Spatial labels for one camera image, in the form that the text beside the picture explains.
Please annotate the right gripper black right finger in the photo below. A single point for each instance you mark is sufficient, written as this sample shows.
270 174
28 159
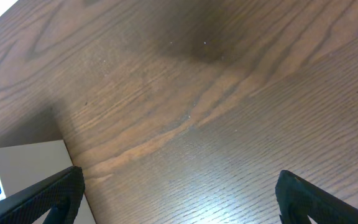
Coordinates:
302 202

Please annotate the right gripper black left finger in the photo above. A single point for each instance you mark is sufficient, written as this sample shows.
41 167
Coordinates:
58 196

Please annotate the white cardboard box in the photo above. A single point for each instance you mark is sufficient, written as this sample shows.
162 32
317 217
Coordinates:
25 165

